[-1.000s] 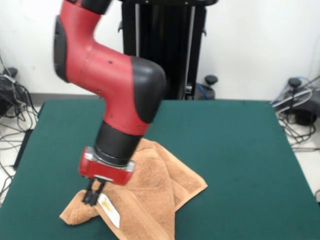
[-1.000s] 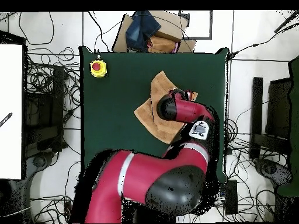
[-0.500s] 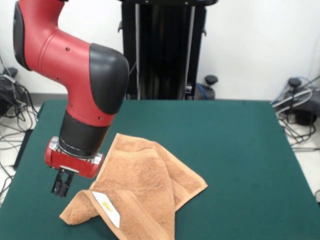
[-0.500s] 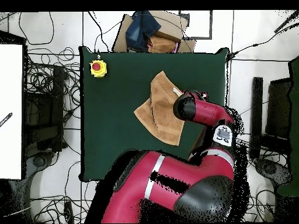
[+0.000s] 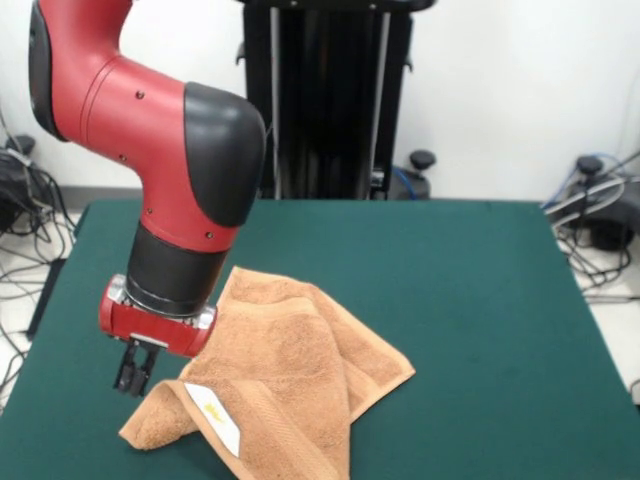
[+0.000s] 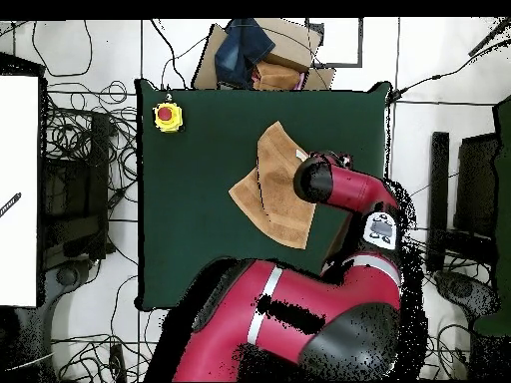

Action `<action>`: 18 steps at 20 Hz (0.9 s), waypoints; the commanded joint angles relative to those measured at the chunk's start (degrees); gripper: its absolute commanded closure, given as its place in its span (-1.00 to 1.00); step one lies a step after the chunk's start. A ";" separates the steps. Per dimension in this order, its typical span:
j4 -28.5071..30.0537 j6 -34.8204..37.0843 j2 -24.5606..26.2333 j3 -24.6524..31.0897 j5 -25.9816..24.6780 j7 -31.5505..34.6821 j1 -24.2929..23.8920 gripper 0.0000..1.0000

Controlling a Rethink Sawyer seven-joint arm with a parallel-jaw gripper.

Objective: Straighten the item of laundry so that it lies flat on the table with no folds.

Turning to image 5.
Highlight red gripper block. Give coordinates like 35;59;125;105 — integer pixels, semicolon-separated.
97;273;219;399

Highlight tan terry towel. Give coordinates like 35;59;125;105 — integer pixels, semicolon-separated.
118;266;417;480

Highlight dark green table cloth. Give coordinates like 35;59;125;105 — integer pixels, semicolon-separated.
0;198;640;480

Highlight black pedestal foot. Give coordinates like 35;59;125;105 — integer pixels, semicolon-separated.
544;154;640;252
0;133;37;232

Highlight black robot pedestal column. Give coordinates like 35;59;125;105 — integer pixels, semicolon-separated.
234;0;417;201

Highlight black pedestal leg with knob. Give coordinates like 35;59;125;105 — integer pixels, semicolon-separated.
369;149;437;200

